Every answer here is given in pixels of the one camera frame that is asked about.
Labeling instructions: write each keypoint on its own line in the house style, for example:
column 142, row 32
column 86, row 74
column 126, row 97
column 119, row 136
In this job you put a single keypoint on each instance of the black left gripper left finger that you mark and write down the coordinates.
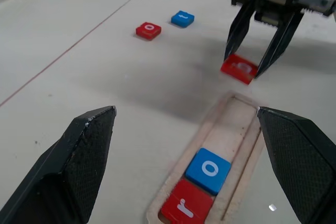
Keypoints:
column 65, row 171

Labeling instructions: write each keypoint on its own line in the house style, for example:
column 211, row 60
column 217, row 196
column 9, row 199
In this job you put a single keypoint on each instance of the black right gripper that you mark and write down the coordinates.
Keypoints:
column 278, row 1

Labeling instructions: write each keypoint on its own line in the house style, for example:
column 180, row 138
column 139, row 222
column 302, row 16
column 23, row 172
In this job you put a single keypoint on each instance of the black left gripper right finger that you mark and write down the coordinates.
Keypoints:
column 302, row 161

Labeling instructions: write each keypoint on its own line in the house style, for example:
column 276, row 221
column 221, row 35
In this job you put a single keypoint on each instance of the red letter b block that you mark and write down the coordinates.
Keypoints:
column 235, row 68

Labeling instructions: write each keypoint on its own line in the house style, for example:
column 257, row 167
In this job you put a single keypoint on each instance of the blue letter t block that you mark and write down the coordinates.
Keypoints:
column 183, row 19

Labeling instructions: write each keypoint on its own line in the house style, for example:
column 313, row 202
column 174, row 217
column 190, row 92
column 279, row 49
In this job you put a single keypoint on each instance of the long wooden letter tray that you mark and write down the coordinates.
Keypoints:
column 231, row 121

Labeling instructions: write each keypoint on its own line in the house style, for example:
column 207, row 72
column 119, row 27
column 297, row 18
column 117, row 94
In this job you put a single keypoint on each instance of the blue letter o block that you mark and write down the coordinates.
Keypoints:
column 207, row 170

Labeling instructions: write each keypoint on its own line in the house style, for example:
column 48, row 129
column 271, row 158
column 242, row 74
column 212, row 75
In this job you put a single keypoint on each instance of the red letter o block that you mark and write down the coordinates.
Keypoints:
column 148, row 30

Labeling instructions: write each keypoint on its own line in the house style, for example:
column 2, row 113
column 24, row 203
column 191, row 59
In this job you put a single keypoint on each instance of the red letter r block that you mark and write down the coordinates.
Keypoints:
column 186, row 204

